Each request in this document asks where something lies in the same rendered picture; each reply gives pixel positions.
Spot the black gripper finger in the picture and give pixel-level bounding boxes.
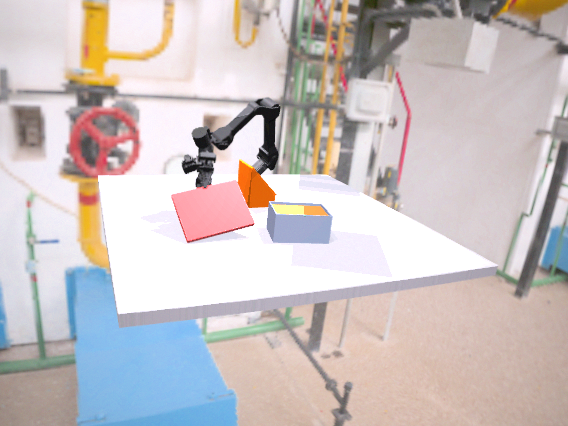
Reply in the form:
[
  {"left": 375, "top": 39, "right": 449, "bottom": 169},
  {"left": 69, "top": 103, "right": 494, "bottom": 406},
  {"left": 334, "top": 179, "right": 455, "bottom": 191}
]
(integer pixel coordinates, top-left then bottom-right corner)
[
  {"left": 196, "top": 176, "right": 212, "bottom": 187},
  {"left": 198, "top": 166, "right": 214, "bottom": 188}
]

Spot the red square lid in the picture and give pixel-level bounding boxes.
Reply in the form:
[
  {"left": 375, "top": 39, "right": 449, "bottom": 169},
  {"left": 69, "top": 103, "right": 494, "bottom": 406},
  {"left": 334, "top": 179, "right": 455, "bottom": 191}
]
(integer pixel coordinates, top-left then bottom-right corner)
[{"left": 170, "top": 179, "right": 255, "bottom": 243}]

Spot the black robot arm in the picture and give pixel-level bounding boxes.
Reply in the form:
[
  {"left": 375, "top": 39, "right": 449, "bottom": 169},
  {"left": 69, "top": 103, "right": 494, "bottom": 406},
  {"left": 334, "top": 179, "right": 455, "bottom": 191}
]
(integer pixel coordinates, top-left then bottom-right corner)
[{"left": 181, "top": 97, "right": 281, "bottom": 175}]

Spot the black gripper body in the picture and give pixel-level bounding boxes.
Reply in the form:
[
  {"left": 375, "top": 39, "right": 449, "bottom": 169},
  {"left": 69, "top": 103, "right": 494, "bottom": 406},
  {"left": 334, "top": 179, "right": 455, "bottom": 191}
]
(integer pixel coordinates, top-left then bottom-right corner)
[{"left": 195, "top": 152, "right": 216, "bottom": 188}]

